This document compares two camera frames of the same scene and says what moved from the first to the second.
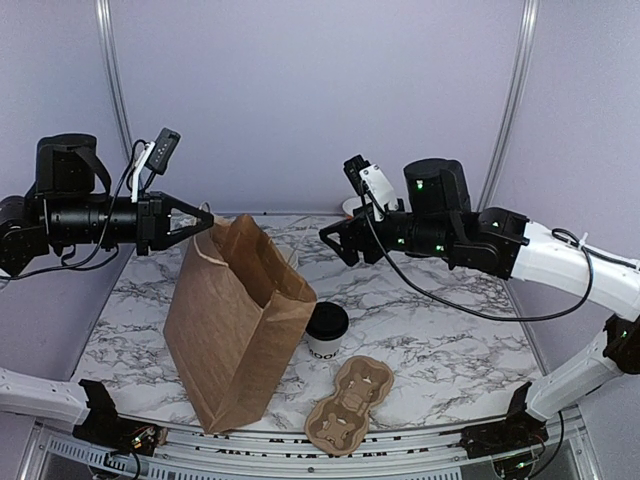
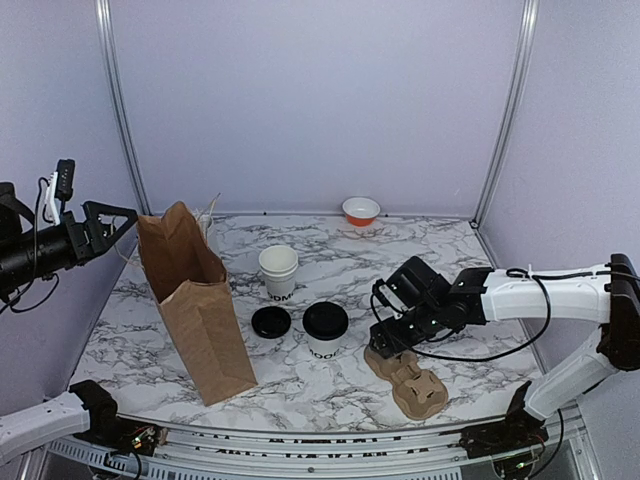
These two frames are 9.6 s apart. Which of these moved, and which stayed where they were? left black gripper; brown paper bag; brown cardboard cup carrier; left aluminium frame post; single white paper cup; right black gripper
Moved: right black gripper; brown cardboard cup carrier; left black gripper; brown paper bag
Stayed: left aluminium frame post; single white paper cup
